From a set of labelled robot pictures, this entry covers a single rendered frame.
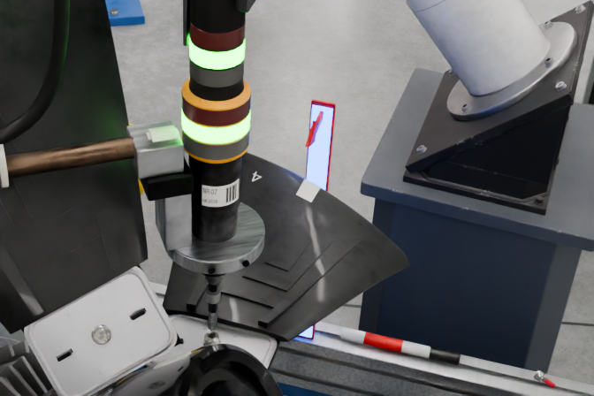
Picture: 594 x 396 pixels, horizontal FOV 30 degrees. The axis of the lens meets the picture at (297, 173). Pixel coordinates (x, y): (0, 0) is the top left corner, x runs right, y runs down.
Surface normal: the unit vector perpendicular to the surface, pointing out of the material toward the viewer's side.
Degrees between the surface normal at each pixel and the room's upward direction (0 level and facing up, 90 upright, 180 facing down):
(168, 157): 90
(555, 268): 90
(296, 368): 90
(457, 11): 83
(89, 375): 53
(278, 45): 0
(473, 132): 42
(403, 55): 0
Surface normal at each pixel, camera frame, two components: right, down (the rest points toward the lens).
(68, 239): 0.23, -0.03
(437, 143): -0.59, -0.75
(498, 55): 0.00, 0.39
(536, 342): 0.44, 0.56
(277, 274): 0.23, -0.83
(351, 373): -0.26, 0.58
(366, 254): 0.46, -0.76
